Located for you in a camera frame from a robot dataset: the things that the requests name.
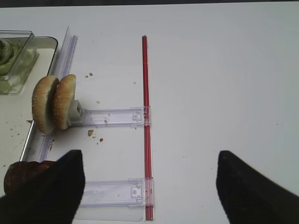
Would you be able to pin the clear sesame bun pusher track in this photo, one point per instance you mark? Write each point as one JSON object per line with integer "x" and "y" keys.
{"x": 80, "y": 117}

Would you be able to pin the clear plastic salad container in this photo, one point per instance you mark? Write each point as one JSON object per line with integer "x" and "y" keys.
{"x": 13, "y": 81}

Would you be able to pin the front sesame bun top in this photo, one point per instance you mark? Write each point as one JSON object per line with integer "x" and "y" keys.
{"x": 42, "y": 96}

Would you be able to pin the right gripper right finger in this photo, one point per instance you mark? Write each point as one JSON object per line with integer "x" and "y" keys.
{"x": 248, "y": 197}

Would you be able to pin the rear sesame bun top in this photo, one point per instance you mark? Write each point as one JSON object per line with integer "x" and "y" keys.
{"x": 62, "y": 100}

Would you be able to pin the sesame bun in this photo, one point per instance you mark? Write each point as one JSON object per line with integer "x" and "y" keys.
{"x": 62, "y": 100}
{"x": 42, "y": 96}

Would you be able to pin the right red rail strip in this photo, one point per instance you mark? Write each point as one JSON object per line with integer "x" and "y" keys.
{"x": 146, "y": 116}

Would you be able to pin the metal baking tray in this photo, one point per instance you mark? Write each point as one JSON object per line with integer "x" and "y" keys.
{"x": 26, "y": 87}

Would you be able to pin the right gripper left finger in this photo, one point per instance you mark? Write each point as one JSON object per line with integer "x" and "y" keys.
{"x": 51, "y": 197}

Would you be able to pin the clear patty pusher track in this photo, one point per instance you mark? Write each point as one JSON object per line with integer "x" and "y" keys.
{"x": 130, "y": 200}

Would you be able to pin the stacked brown meat patties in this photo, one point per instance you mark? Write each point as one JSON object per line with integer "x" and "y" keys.
{"x": 20, "y": 172}

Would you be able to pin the green lettuce leaves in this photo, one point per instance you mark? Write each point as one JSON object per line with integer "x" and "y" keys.
{"x": 8, "y": 54}

